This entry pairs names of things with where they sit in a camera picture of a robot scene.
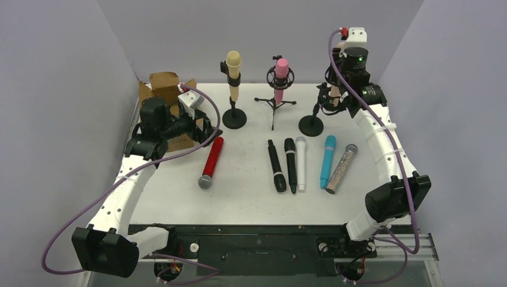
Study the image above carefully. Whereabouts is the tripod shock mount stand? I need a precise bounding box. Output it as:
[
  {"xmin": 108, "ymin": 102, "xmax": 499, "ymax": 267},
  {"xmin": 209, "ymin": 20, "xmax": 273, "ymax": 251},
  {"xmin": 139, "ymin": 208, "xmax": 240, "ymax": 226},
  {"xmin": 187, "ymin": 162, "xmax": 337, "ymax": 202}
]
[{"xmin": 254, "ymin": 55, "xmax": 297, "ymax": 130}]

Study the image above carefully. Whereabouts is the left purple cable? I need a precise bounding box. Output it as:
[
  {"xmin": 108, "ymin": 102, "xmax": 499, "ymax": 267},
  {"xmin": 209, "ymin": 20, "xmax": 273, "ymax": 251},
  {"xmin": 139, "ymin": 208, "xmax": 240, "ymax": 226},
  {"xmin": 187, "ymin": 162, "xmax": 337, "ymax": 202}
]
[{"xmin": 41, "ymin": 84, "xmax": 222, "ymax": 286}]

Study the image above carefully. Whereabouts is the red glitter microphone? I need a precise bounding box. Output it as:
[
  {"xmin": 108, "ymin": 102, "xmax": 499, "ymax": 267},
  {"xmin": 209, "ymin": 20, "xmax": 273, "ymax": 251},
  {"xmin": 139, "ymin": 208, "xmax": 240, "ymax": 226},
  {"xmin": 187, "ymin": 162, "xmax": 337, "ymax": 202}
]
[{"xmin": 198, "ymin": 136, "xmax": 224, "ymax": 190}]

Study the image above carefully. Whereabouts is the white microphone grey head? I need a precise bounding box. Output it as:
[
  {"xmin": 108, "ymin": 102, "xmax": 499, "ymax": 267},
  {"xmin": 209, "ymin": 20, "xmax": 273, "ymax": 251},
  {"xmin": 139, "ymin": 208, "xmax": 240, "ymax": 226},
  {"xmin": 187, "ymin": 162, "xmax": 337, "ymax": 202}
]
[{"xmin": 295, "ymin": 136, "xmax": 307, "ymax": 191}]

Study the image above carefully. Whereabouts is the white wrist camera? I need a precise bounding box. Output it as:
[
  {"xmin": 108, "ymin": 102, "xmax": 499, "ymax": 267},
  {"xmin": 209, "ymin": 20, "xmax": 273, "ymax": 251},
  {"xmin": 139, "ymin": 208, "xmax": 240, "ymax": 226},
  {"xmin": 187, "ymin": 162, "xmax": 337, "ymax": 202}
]
[
  {"xmin": 344, "ymin": 28, "xmax": 368, "ymax": 48},
  {"xmin": 178, "ymin": 90, "xmax": 204, "ymax": 120}
]

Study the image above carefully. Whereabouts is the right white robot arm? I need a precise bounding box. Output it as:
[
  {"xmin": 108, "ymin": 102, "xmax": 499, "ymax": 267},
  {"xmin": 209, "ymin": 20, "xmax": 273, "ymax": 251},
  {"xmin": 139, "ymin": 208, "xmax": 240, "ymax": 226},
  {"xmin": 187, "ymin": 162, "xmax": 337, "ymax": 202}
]
[{"xmin": 319, "ymin": 47, "xmax": 432, "ymax": 242}]

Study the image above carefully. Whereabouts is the cream white microphone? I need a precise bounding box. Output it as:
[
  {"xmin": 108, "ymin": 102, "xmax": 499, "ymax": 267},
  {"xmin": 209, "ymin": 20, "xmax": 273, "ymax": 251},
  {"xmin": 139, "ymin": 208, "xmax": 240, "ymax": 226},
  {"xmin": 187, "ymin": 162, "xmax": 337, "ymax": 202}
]
[{"xmin": 225, "ymin": 50, "xmax": 242, "ymax": 102}]

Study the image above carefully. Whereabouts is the purple cable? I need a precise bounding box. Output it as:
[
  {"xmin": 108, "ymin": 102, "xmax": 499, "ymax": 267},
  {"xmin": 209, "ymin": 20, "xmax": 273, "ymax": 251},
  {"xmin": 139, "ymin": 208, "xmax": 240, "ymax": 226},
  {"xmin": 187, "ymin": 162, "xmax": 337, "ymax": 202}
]
[
  {"xmin": 41, "ymin": 84, "xmax": 222, "ymax": 286},
  {"xmin": 328, "ymin": 28, "xmax": 421, "ymax": 286}
]

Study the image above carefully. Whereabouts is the black microphone white ring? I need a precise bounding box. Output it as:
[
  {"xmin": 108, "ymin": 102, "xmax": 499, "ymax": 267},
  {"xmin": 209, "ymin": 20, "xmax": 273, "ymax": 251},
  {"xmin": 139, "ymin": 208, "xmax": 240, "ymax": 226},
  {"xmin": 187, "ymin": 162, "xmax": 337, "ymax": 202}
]
[{"xmin": 283, "ymin": 138, "xmax": 298, "ymax": 195}]

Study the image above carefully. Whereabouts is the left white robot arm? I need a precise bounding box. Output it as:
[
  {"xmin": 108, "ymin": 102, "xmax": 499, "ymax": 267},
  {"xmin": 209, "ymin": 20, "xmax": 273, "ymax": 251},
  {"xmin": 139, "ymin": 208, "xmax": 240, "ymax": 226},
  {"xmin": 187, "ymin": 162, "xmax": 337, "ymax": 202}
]
[{"xmin": 71, "ymin": 97, "xmax": 222, "ymax": 278}]

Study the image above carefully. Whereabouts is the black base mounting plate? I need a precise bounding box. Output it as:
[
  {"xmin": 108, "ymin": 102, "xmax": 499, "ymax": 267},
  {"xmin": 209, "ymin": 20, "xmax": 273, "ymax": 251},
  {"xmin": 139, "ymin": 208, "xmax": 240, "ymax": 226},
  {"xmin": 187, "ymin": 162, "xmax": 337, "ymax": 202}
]
[{"xmin": 126, "ymin": 224, "xmax": 377, "ymax": 278}]

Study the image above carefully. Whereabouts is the teal microphone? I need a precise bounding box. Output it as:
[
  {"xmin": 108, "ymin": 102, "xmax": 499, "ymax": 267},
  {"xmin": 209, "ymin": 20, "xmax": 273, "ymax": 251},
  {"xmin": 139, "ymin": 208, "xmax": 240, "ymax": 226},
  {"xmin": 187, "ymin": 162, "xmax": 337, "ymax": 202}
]
[{"xmin": 319, "ymin": 135, "xmax": 337, "ymax": 189}]

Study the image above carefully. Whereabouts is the peach pink microphone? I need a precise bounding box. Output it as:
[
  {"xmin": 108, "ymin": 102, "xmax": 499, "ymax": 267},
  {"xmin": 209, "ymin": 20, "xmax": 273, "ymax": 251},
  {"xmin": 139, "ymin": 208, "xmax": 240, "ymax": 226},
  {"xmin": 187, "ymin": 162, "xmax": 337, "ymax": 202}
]
[{"xmin": 330, "ymin": 41, "xmax": 345, "ymax": 106}]

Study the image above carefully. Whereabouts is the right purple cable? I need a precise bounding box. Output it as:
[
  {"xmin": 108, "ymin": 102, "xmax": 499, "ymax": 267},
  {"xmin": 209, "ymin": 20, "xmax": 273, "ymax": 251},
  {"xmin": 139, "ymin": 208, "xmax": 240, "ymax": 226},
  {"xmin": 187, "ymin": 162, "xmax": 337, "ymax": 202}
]
[{"xmin": 328, "ymin": 28, "xmax": 421, "ymax": 286}]

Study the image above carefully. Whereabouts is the clip mic stand round base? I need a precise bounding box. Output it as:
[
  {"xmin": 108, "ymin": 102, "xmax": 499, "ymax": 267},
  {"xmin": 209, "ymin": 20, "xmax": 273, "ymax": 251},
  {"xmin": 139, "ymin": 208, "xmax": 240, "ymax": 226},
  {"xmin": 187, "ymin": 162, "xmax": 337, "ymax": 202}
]
[{"xmin": 220, "ymin": 61, "xmax": 247, "ymax": 129}]

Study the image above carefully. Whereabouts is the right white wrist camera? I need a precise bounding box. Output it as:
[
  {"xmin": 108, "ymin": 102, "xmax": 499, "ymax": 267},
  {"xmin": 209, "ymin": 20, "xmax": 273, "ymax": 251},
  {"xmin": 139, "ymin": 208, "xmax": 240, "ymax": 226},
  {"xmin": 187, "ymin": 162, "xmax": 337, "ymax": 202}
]
[{"xmin": 344, "ymin": 28, "xmax": 368, "ymax": 48}]

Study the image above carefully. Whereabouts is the brown cardboard box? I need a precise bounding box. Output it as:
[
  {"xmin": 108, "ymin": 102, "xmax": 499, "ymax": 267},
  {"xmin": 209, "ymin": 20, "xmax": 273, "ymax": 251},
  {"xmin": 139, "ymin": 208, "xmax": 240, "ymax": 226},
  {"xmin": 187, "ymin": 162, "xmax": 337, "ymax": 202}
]
[{"xmin": 126, "ymin": 72, "xmax": 194, "ymax": 160}]

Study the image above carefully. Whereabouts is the silver glitter microphone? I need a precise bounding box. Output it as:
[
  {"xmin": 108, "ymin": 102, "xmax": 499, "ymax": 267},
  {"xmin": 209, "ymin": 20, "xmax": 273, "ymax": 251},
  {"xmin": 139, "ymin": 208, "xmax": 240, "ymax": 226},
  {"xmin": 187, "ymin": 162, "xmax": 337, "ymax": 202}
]
[{"xmin": 325, "ymin": 143, "xmax": 358, "ymax": 194}]

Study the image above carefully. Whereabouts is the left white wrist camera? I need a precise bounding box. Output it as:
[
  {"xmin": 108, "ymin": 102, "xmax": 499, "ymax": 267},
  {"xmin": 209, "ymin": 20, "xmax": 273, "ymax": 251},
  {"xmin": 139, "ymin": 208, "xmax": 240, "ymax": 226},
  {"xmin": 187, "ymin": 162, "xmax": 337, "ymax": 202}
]
[{"xmin": 178, "ymin": 90, "xmax": 204, "ymax": 120}]

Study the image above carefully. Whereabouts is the shock mount stand round base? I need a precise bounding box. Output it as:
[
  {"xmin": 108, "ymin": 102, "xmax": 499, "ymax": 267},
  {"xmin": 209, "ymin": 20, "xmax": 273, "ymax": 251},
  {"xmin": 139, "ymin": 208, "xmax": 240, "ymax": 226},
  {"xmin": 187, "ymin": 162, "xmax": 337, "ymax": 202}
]
[{"xmin": 298, "ymin": 83, "xmax": 331, "ymax": 137}]

